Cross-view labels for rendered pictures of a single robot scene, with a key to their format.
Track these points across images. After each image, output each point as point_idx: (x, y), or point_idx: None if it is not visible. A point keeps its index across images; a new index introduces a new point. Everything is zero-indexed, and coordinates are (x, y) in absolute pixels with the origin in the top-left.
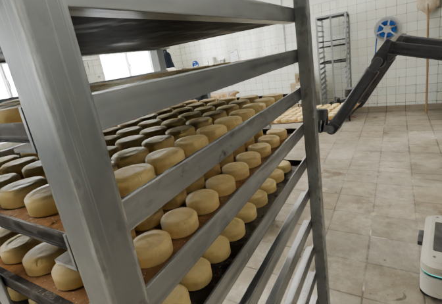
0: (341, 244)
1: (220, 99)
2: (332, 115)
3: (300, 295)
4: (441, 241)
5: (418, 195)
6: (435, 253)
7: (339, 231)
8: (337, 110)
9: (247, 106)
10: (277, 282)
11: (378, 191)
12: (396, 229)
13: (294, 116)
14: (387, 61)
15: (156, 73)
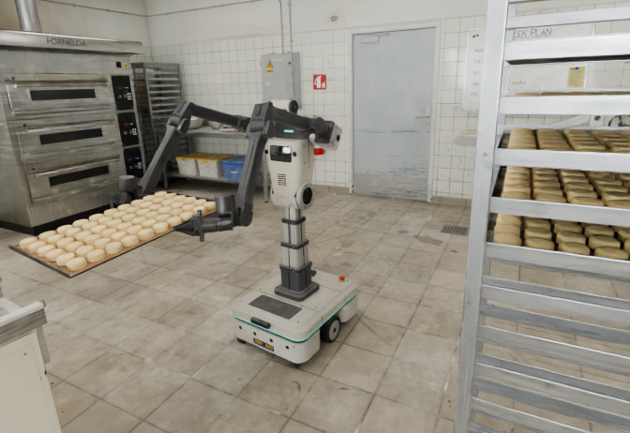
0: (189, 411)
1: (529, 136)
2: (205, 207)
3: (510, 320)
4: (278, 311)
5: (146, 314)
6: (293, 320)
7: (158, 407)
8: (239, 193)
9: (580, 130)
10: (581, 274)
11: (102, 339)
12: (193, 351)
13: (133, 230)
14: (177, 134)
15: (517, 99)
